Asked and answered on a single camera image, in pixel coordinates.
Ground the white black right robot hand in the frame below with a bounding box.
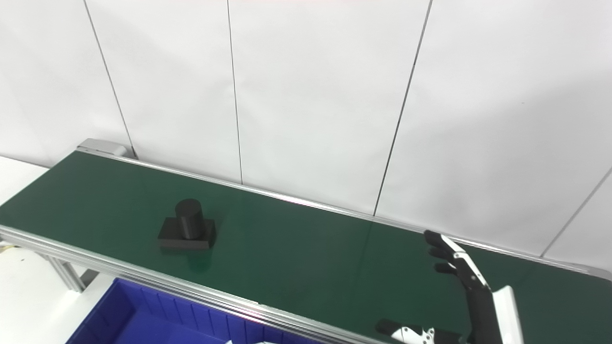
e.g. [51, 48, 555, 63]
[375, 230, 525, 344]

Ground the black cylinder-on-base part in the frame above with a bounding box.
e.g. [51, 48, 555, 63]
[157, 198, 217, 251]

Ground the green conveyor belt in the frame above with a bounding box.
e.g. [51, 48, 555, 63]
[0, 150, 612, 344]
[0, 139, 612, 344]

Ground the blue plastic bin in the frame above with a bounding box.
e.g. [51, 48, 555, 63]
[67, 278, 326, 344]

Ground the aluminium conveyor leg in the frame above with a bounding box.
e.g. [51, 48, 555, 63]
[41, 252, 101, 293]

